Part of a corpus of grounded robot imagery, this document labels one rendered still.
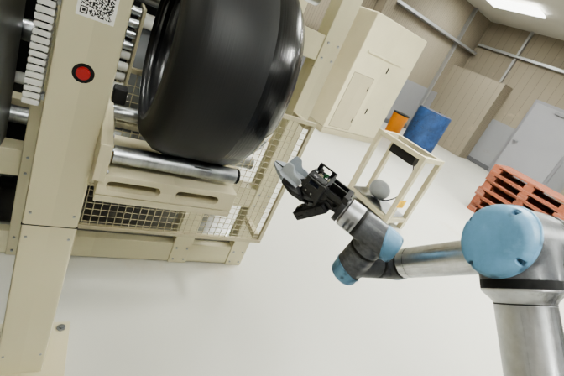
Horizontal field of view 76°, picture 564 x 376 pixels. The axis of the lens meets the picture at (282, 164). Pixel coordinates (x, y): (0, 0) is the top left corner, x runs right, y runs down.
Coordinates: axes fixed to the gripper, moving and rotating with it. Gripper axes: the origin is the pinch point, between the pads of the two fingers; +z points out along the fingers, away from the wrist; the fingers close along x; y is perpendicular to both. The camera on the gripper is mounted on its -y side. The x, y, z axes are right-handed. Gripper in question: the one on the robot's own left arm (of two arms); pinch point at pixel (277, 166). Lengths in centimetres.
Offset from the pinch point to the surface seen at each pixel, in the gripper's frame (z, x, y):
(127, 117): 48, 6, -17
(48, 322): 30, 46, -70
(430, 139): -66, -589, -258
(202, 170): 15.9, 8.5, -10.4
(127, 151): 29.4, 22.1, -6.3
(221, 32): 20.2, 9.5, 28.5
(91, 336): 27, 35, -100
